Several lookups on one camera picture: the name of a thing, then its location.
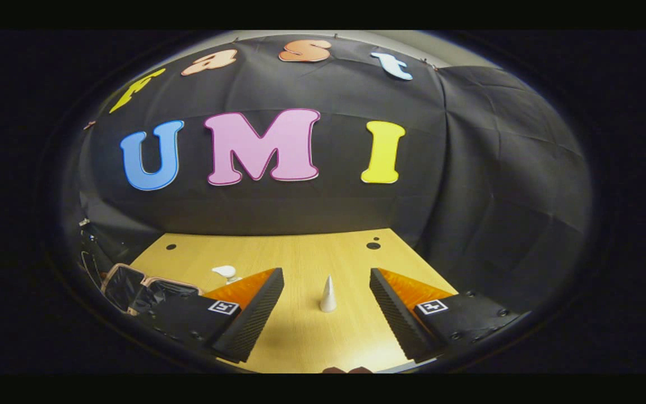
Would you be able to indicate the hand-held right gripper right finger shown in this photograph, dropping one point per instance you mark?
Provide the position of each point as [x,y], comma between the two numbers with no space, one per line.
[393,317]

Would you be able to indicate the white squeeze tube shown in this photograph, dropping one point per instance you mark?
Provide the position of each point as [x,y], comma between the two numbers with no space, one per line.
[328,300]

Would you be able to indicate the pink suitcase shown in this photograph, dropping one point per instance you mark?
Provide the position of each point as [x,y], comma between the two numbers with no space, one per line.
[124,286]

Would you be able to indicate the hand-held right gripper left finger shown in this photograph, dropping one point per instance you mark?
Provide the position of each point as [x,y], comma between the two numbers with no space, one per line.
[255,320]

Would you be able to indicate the white pump bottle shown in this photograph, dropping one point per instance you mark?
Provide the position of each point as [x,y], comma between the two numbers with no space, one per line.
[225,271]

